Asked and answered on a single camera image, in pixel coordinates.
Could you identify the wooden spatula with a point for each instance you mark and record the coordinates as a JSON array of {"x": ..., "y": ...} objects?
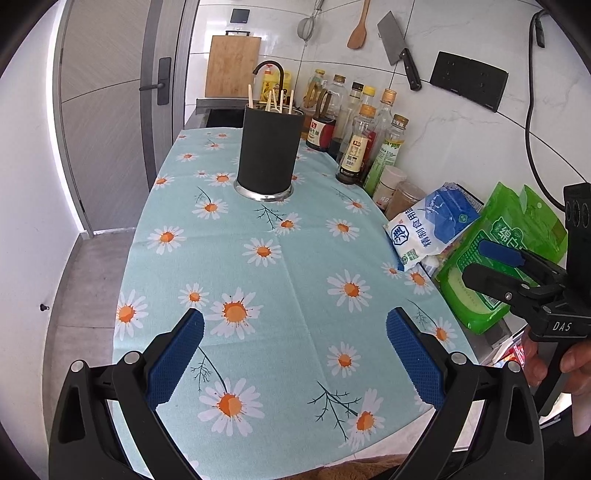
[{"x": 358, "y": 37}]

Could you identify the bundle of wooden chopsticks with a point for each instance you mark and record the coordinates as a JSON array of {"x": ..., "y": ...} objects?
[{"x": 274, "y": 102}]

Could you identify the grey door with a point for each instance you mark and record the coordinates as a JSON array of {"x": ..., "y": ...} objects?
[{"x": 111, "y": 120}]

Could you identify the black cylindrical utensil holder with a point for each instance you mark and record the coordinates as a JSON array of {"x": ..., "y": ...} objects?
[{"x": 270, "y": 152}]

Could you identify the yellow dish soap bottle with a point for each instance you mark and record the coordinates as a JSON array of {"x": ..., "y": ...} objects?
[{"x": 285, "y": 85}]

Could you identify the dark kitchen sink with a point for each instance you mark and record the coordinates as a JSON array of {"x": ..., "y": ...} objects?
[{"x": 224, "y": 115}]

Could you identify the colourful printed box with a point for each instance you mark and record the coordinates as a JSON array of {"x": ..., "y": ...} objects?
[{"x": 515, "y": 353}]

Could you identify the row of condiment bottles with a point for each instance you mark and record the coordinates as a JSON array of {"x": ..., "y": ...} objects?
[{"x": 355, "y": 152}]

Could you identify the wooden cutting board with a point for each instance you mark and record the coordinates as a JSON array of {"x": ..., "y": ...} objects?
[{"x": 231, "y": 67}]

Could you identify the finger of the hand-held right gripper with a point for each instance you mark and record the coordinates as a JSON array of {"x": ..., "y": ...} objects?
[
  {"x": 494, "y": 279},
  {"x": 501, "y": 251}
]

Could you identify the dark curved faucet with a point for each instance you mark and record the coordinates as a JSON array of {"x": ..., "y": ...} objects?
[{"x": 279, "y": 74}]

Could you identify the daisy print tablecloth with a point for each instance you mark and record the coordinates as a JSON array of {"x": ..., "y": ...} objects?
[{"x": 286, "y": 286}]

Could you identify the metal mesh strainer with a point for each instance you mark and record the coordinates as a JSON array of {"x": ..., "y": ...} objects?
[{"x": 308, "y": 28}]

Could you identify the black wall outlet panel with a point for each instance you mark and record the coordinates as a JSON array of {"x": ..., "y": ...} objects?
[{"x": 468, "y": 81}]

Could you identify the blue and white salt bag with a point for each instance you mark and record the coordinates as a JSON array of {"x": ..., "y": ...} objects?
[{"x": 434, "y": 221}]

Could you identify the white plastic packet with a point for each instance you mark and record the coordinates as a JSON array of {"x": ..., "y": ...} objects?
[{"x": 431, "y": 261}]

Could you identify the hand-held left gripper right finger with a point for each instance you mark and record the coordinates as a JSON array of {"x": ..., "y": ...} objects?
[{"x": 415, "y": 355}]

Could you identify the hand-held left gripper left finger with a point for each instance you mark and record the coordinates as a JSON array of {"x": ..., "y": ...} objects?
[{"x": 178, "y": 355}]

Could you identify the green sugar bag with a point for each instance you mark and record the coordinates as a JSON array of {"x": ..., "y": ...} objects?
[{"x": 480, "y": 295}]

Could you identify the brown spice jar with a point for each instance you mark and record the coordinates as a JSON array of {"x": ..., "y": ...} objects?
[{"x": 406, "y": 198}]

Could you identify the person's right hand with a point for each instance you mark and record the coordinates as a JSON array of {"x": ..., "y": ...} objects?
[{"x": 577, "y": 364}]

